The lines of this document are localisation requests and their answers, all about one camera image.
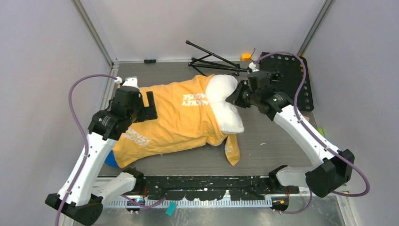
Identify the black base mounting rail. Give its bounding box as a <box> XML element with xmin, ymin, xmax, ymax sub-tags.
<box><xmin>125</xmin><ymin>176</ymin><xmax>299</xmax><ymax>201</ymax></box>

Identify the black perforated metal plate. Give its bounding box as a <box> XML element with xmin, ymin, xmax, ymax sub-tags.
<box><xmin>259</xmin><ymin>54</ymin><xmax>314</xmax><ymax>112</ymax></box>

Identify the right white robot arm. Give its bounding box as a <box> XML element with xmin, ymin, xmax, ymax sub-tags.
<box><xmin>226</xmin><ymin>71</ymin><xmax>354</xmax><ymax>197</ymax></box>

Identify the green block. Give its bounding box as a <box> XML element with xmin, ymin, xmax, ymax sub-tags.
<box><xmin>316</xmin><ymin>127</ymin><xmax>325</xmax><ymax>137</ymax></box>

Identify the black folded tripod stand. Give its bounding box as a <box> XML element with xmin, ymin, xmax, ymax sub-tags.
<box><xmin>185</xmin><ymin>40</ymin><xmax>283</xmax><ymax>84</ymax></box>

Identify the white pillow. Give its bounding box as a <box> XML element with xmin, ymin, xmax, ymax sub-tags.
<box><xmin>205</xmin><ymin>74</ymin><xmax>244</xmax><ymax>134</ymax></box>

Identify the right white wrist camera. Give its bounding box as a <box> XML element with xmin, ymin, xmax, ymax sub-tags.
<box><xmin>248</xmin><ymin>62</ymin><xmax>259</xmax><ymax>73</ymax></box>

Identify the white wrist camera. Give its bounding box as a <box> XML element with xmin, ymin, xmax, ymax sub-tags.
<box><xmin>114</xmin><ymin>76</ymin><xmax>139</xmax><ymax>89</ymax></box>
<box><xmin>248</xmin><ymin>62</ymin><xmax>259</xmax><ymax>73</ymax></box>

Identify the white slotted cable duct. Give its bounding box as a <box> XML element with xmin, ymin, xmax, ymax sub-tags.
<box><xmin>105</xmin><ymin>197</ymin><xmax>272</xmax><ymax>209</ymax></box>

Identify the blue cloth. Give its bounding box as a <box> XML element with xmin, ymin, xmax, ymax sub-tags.
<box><xmin>104</xmin><ymin>150</ymin><xmax>120</xmax><ymax>169</ymax></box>

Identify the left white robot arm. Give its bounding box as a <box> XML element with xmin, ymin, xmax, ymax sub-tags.
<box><xmin>45</xmin><ymin>86</ymin><xmax>158</xmax><ymax>226</ymax></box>

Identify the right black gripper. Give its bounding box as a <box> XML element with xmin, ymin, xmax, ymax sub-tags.
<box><xmin>228</xmin><ymin>79</ymin><xmax>260</xmax><ymax>108</ymax></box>

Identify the yellow printed pillowcase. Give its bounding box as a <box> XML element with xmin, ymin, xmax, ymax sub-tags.
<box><xmin>112</xmin><ymin>75</ymin><xmax>240</xmax><ymax>168</ymax></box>

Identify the teal tape piece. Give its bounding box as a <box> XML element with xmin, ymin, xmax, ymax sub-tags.
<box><xmin>166</xmin><ymin>202</ymin><xmax>177</xmax><ymax>216</ymax></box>

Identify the orange tape roll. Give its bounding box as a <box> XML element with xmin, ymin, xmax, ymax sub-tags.
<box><xmin>240</xmin><ymin>53</ymin><xmax>252</xmax><ymax>61</ymax></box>

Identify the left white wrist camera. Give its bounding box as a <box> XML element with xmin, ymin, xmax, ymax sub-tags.
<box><xmin>114</xmin><ymin>76</ymin><xmax>139</xmax><ymax>89</ymax></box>

